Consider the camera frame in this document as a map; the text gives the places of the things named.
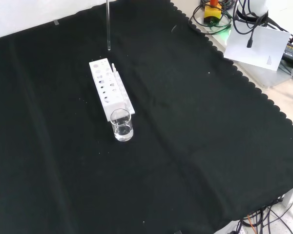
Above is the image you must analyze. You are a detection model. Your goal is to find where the clear glass rod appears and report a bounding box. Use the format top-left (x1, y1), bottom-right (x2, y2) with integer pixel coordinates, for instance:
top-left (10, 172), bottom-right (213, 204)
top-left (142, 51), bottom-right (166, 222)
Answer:
top-left (106, 0), bottom-right (111, 51)

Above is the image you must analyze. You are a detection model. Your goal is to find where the small clear glass beaker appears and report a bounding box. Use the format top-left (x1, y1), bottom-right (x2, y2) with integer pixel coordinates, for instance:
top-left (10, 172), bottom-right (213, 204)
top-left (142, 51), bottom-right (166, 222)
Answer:
top-left (110, 108), bottom-right (134, 142)

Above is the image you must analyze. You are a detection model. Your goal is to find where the white test tube rack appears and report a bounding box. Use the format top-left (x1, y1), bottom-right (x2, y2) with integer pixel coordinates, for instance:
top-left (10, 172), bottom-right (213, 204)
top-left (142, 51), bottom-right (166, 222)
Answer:
top-left (88, 58), bottom-right (136, 122)

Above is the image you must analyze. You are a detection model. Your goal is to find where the black scalloped bench cloth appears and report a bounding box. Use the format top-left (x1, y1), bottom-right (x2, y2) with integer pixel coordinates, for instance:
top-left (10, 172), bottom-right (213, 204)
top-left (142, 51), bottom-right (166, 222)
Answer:
top-left (0, 0), bottom-right (293, 234)

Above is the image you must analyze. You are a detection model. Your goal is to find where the yellow stop button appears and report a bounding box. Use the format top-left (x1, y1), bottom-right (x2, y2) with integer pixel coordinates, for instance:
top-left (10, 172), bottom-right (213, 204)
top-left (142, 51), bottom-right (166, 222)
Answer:
top-left (203, 0), bottom-right (223, 25)

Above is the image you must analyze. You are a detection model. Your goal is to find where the white paper board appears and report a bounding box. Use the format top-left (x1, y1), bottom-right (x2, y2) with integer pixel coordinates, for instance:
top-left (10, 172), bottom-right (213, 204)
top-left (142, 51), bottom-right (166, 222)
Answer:
top-left (223, 25), bottom-right (292, 72)

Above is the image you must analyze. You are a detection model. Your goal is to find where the black power adapter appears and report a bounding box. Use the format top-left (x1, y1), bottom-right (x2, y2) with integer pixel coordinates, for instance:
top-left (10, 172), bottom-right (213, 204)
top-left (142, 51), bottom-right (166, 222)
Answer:
top-left (281, 40), bottom-right (293, 64)

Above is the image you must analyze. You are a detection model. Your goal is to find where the black looped cable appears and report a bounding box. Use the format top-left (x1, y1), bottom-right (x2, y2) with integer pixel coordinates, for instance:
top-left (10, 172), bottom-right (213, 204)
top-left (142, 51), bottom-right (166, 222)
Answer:
top-left (189, 0), bottom-right (212, 27)

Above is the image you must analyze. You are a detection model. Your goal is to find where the thin green cable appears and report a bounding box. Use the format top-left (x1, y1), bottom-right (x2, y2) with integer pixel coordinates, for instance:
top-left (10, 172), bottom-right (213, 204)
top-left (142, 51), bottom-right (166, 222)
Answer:
top-left (205, 13), bottom-right (233, 34)

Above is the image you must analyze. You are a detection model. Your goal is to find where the black cable with plug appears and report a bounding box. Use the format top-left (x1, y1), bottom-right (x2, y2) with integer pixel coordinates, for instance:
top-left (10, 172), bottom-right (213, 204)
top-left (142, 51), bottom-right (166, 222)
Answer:
top-left (233, 0), bottom-right (269, 49)

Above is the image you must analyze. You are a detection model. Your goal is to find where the orange cable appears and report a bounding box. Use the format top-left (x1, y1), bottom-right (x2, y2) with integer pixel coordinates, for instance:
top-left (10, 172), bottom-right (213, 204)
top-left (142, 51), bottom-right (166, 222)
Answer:
top-left (246, 214), bottom-right (258, 234)

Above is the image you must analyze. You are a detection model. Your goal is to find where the white bench bracket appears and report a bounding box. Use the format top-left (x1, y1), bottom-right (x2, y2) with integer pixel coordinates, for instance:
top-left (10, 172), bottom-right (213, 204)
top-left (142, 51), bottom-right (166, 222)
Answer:
top-left (282, 182), bottom-right (293, 208)

